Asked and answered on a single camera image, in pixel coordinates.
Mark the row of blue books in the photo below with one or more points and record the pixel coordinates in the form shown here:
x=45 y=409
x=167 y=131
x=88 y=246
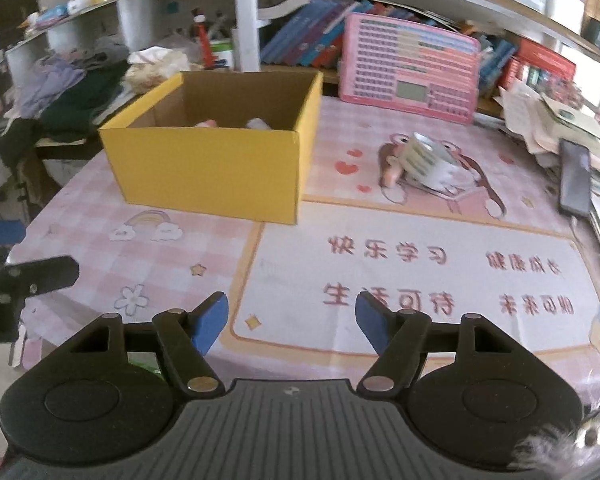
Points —
x=313 y=36

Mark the red book box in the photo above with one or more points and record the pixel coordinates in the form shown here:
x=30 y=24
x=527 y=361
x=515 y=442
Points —
x=534 y=64

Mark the black smartphone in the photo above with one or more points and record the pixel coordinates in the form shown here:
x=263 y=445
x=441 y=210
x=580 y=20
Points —
x=575 y=179

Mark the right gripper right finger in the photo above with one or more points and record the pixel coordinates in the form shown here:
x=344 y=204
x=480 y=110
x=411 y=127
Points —
x=398 y=337

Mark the pile of papers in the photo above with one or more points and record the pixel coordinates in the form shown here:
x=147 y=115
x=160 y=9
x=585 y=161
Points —
x=543 y=122

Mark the pink cartoon table mat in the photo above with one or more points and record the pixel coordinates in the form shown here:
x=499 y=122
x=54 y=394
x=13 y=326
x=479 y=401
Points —
x=492 y=243

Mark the yellow cardboard box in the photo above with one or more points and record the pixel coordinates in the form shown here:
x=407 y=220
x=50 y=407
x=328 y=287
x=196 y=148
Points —
x=231 y=144

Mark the pink keyboard learning toy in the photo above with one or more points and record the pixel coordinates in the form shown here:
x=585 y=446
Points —
x=415 y=68

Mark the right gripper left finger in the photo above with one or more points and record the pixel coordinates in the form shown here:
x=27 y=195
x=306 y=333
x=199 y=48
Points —
x=184 y=339

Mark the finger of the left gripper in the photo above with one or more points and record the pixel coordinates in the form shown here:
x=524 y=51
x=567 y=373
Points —
x=34 y=278

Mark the pile of clothes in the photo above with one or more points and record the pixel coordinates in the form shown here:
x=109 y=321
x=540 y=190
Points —
x=62 y=97

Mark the red bottle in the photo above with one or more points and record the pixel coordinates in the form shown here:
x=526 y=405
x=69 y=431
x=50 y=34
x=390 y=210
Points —
x=200 y=26

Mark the white tape roll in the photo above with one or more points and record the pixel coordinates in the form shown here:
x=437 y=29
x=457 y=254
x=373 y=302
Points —
x=428 y=162

